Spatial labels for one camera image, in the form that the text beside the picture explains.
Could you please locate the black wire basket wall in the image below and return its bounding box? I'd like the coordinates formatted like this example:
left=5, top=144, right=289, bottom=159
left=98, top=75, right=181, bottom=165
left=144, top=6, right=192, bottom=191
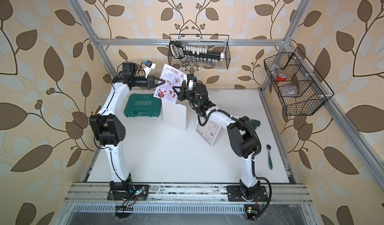
left=264, top=48, right=335, bottom=116
left=168, top=33, right=231, bottom=70

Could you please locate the black wire basket right wall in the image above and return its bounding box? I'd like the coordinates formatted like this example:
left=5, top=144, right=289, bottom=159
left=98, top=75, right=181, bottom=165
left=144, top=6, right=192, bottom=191
left=264, top=48, right=335, bottom=116

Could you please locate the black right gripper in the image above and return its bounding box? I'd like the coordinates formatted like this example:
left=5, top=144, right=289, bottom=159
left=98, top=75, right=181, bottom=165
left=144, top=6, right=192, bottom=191
left=174, top=85, right=202, bottom=108

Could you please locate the red object in basket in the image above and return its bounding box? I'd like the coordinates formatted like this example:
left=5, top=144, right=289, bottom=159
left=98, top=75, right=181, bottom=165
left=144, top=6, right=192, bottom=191
left=277, top=73, right=288, bottom=82

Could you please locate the pink special menu sheet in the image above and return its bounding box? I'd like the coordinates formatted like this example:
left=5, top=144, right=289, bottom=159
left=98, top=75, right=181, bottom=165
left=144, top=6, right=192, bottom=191
left=154, top=64, right=187, bottom=104

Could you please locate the black tool in basket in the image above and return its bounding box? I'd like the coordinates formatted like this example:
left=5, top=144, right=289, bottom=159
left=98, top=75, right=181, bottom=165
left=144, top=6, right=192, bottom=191
left=169, top=41, right=226, bottom=60

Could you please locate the green handled tool on table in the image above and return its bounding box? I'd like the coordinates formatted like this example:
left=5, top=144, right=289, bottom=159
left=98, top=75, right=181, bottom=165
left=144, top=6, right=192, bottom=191
left=266, top=144, right=273, bottom=170

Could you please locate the black wire basket back wall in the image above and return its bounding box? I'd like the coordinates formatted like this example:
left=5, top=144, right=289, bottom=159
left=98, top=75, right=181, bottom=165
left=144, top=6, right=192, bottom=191
left=168, top=33, right=231, bottom=70

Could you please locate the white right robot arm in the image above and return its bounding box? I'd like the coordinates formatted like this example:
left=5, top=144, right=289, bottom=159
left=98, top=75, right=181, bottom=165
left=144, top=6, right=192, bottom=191
left=173, top=80, right=267, bottom=201

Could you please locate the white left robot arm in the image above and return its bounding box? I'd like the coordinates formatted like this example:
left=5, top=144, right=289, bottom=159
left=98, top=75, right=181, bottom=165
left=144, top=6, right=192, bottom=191
left=89, top=61, right=165, bottom=202

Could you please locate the green T-shaped tool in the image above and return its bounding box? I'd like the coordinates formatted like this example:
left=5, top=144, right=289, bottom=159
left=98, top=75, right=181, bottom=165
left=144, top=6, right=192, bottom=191
left=251, top=119, right=261, bottom=130

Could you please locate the green plastic tool case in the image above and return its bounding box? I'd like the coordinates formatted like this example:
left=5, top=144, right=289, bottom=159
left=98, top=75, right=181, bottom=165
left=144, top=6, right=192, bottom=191
left=124, top=94, right=162, bottom=118

